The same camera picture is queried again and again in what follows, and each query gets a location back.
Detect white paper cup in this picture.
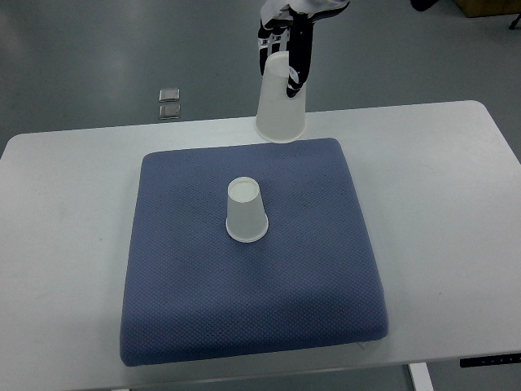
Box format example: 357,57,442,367
225,177,269,243
255,51,306,143

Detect wooden box corner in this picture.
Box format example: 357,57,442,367
456,0,520,18

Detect white table leg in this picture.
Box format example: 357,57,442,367
408,362,434,391

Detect upper metal floor plate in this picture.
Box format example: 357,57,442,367
159,87,180,102

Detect white paper cup on cushion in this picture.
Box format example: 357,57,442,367
225,177,269,243

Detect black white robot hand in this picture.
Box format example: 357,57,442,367
257,1,349,99

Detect table control panel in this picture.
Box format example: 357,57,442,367
459,353,521,368

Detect black tripod foot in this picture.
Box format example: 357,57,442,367
509,14,521,30

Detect blue mesh cushion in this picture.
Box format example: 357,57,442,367
120,138,388,367

